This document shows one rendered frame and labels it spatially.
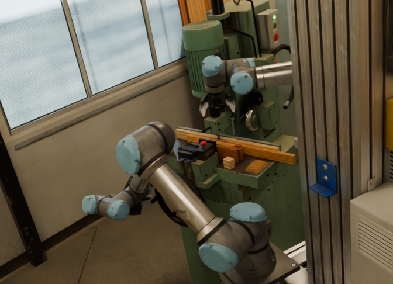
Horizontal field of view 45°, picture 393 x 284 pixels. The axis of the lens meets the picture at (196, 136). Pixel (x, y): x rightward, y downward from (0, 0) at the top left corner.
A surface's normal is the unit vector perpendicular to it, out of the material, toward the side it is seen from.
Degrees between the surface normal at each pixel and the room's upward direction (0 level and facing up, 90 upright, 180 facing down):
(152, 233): 0
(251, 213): 8
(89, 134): 90
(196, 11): 87
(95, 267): 0
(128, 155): 87
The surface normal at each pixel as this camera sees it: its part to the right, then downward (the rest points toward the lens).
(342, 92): -0.86, 0.33
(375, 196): -0.16, -0.89
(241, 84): -0.04, 0.44
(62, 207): 0.69, 0.21
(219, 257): -0.52, 0.51
